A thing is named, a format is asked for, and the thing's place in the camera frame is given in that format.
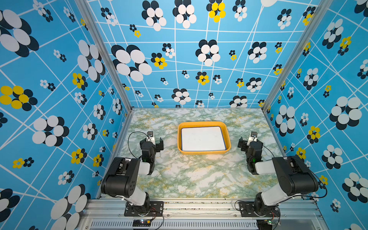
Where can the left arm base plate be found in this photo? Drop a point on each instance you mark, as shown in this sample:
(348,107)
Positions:
(151,209)

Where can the blue-framed whiteboard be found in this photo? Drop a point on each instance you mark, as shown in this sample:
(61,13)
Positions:
(200,139)

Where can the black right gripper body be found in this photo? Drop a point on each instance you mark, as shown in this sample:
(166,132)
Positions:
(247,161)

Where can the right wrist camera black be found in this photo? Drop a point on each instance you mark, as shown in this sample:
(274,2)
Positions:
(253,136)

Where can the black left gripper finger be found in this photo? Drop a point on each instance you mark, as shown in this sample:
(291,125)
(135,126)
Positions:
(142,142)
(160,145)

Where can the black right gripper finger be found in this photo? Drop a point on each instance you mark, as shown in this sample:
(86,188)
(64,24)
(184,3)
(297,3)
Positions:
(259,142)
(242,144)

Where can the green circuit board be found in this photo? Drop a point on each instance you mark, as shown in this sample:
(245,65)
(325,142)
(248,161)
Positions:
(141,224)
(264,225)

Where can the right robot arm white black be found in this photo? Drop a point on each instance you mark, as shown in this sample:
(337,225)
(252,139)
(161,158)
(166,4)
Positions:
(294,177)

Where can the yellow plastic storage box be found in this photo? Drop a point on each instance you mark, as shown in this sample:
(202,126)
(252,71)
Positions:
(204,124)

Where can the left green circuit board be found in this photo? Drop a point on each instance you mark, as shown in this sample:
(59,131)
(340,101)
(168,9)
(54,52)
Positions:
(141,224)

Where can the right green circuit board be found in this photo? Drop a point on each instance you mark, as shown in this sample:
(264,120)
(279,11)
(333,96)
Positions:
(264,225)

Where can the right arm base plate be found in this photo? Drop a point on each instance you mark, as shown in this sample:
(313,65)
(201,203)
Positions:
(251,209)

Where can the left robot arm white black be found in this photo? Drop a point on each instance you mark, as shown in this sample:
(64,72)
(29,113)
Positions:
(122,176)

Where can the aluminium front rail frame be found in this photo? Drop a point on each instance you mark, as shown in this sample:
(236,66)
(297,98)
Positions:
(202,214)

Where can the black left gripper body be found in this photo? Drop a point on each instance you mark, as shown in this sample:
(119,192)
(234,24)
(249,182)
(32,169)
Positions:
(153,160)

